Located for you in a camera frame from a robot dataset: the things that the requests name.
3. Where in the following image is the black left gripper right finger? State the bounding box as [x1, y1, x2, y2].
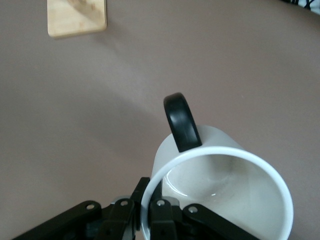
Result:
[149, 197, 262, 240]

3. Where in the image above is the white mug with black handle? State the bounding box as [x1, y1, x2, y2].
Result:
[139, 92, 294, 240]

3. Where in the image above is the wooden mug tree stand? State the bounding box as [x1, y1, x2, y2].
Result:
[46, 0, 108, 40]

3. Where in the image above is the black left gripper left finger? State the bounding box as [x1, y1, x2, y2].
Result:
[9, 176, 151, 240]

